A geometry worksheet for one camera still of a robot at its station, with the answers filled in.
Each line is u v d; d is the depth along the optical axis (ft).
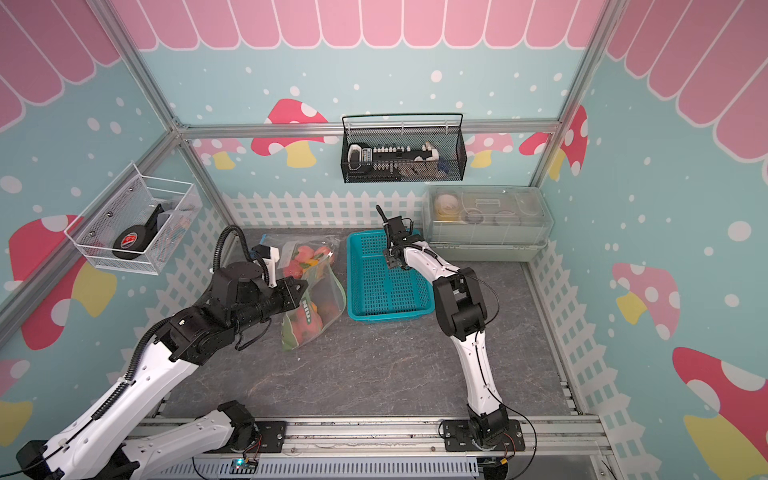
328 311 2.32
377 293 3.29
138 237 2.24
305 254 3.44
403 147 2.98
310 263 3.34
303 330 2.70
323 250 3.45
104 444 1.22
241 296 1.60
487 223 3.35
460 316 1.95
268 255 2.01
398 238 2.70
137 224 2.34
